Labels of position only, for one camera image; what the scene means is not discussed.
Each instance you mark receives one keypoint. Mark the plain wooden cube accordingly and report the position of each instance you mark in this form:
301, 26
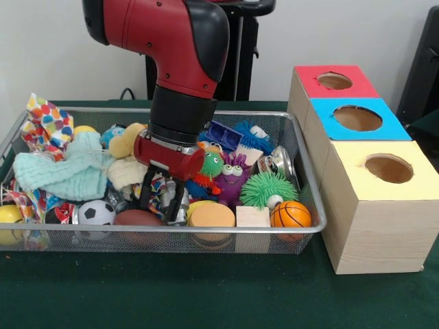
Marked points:
253, 216

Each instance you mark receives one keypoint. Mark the black flat panel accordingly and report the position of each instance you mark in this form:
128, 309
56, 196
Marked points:
422, 68

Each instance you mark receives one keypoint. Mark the green spiky ball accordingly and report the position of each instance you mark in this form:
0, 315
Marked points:
267, 190

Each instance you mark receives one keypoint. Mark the silver toy robot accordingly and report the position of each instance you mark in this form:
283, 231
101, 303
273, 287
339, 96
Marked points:
185, 205

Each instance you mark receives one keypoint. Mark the mint green knitted cloth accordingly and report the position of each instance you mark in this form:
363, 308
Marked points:
65, 171

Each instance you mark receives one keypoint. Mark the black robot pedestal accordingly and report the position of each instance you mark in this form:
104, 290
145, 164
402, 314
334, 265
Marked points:
245, 68

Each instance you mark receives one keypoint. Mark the brown toy football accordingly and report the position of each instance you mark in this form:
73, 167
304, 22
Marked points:
139, 218

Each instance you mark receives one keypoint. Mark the black and white soccer ball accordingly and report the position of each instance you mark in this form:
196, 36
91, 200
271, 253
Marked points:
96, 211

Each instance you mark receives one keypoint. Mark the orange foam disc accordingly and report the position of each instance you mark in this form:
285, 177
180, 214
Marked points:
212, 215

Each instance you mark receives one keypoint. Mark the orange toy basketball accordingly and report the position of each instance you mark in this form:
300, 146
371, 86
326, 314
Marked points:
291, 214

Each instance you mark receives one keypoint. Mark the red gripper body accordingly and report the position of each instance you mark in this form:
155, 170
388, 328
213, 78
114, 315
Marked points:
164, 161

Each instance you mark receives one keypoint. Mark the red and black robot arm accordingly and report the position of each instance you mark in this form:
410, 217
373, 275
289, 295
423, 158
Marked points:
164, 41

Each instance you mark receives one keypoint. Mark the wooden box with three holes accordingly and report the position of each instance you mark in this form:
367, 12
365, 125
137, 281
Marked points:
377, 233

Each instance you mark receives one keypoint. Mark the yellow plush toy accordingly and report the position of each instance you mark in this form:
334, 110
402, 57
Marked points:
121, 144

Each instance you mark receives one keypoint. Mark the dark green tablecloth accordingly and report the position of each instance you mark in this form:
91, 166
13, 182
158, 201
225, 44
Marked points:
205, 291

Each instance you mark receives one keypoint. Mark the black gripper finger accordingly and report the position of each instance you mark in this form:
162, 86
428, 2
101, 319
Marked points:
147, 188
175, 202

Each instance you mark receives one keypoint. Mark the neighbouring green table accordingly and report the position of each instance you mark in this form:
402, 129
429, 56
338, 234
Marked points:
428, 127

